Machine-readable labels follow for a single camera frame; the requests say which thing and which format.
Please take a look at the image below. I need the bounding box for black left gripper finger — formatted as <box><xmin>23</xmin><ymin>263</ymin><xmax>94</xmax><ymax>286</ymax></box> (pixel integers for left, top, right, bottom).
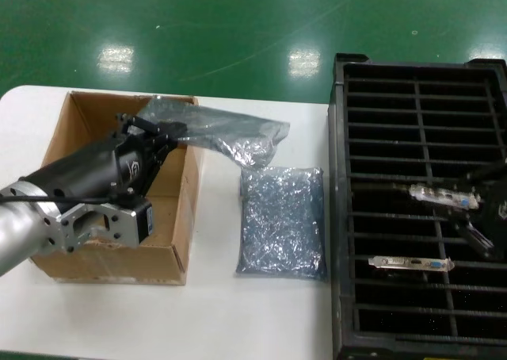
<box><xmin>116</xmin><ymin>113</ymin><xmax>170</xmax><ymax>140</ymax></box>
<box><xmin>147</xmin><ymin>122</ymin><xmax>189</xmax><ymax>179</ymax></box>

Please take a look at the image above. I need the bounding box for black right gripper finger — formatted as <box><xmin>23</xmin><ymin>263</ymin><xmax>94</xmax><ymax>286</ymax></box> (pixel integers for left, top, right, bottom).
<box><xmin>454</xmin><ymin>216</ymin><xmax>497</xmax><ymax>259</ymax></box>
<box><xmin>459</xmin><ymin>161</ymin><xmax>507</xmax><ymax>186</ymax></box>

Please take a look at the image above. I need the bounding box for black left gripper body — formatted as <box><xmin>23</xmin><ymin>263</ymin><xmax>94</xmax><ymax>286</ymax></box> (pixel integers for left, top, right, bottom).
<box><xmin>21</xmin><ymin>135</ymin><xmax>162</xmax><ymax>211</ymax></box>

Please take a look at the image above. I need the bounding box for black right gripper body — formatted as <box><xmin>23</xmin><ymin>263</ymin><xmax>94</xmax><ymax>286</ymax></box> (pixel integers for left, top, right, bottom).
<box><xmin>473</xmin><ymin>176</ymin><xmax>507</xmax><ymax>235</ymax></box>

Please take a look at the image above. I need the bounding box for card metal bracket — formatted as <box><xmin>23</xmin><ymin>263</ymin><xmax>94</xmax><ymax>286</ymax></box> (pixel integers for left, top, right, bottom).
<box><xmin>367</xmin><ymin>255</ymin><xmax>455</xmax><ymax>273</ymax></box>
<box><xmin>407</xmin><ymin>182</ymin><xmax>482</xmax><ymax>212</ymax></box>

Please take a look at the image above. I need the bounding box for silver antistatic bag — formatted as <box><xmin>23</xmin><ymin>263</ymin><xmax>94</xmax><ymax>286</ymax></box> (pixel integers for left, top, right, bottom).
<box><xmin>140</xmin><ymin>96</ymin><xmax>292</xmax><ymax>167</ymax></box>
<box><xmin>235</xmin><ymin>165</ymin><xmax>330</xmax><ymax>284</ymax></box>

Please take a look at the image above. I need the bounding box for brown cardboard box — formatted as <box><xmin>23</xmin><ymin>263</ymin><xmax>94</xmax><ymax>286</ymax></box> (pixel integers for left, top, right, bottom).
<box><xmin>30</xmin><ymin>91</ymin><xmax>205</xmax><ymax>286</ymax></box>

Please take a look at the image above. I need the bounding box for black slotted plastic container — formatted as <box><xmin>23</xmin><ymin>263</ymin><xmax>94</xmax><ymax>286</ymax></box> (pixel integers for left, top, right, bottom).
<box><xmin>327</xmin><ymin>52</ymin><xmax>507</xmax><ymax>360</ymax></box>

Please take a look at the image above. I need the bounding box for flat silver antistatic bag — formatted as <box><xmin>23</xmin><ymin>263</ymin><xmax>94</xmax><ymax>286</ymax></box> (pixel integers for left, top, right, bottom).
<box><xmin>235</xmin><ymin>165</ymin><xmax>330</xmax><ymax>284</ymax></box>

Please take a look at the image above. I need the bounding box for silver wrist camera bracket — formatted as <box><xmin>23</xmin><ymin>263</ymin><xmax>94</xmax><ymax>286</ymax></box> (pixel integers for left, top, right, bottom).
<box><xmin>43</xmin><ymin>197</ymin><xmax>154</xmax><ymax>256</ymax></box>

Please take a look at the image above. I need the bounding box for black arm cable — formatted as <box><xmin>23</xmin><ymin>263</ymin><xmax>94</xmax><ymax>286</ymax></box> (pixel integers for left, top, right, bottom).
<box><xmin>0</xmin><ymin>190</ymin><xmax>116</xmax><ymax>203</ymax></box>

